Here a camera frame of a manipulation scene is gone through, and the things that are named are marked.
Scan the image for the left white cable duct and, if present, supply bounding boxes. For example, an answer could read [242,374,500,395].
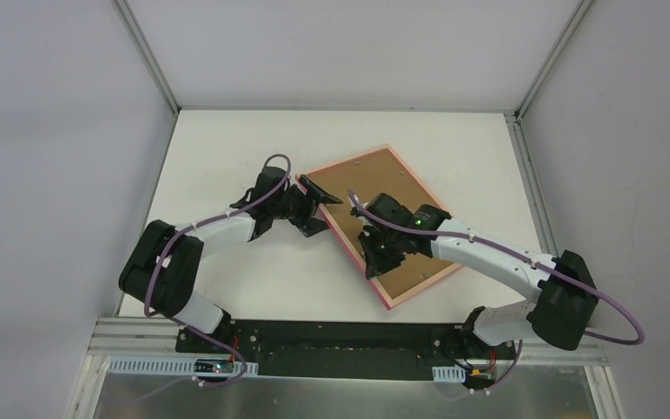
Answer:
[107,356,243,378]

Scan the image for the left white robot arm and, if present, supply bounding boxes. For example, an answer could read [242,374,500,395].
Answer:
[118,166,342,354]

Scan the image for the right white cable duct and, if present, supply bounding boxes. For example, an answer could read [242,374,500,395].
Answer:
[432,365,466,383]

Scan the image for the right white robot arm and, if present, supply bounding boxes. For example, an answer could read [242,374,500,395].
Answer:
[349,193,598,358]

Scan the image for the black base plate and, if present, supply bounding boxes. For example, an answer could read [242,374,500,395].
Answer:
[175,319,516,381]

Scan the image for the pink wooden photo frame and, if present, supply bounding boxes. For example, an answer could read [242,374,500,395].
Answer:
[303,146,461,310]

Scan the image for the white cable duct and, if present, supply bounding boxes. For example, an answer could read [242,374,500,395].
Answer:
[432,365,466,383]
[107,356,243,378]

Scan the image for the aluminium front rail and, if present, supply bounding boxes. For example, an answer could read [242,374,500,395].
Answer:
[87,317,609,367]

